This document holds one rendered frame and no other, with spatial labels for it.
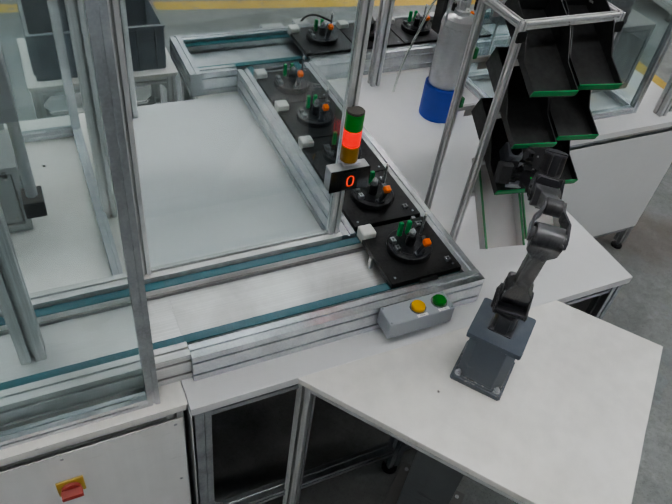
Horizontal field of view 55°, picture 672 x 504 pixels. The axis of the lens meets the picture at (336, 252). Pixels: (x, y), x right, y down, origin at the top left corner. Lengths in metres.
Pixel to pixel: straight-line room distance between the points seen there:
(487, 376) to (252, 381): 0.62
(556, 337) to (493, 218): 0.40
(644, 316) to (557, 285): 1.44
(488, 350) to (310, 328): 0.47
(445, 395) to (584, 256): 0.82
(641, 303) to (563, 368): 1.73
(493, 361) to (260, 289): 0.68
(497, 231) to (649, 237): 2.15
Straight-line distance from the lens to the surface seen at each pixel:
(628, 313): 3.60
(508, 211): 2.10
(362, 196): 2.11
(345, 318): 1.80
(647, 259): 3.98
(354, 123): 1.73
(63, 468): 1.84
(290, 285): 1.91
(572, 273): 2.30
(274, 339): 1.74
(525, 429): 1.84
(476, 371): 1.81
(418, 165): 2.55
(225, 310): 1.84
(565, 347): 2.06
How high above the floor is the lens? 2.32
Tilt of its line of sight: 44 degrees down
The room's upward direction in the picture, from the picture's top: 9 degrees clockwise
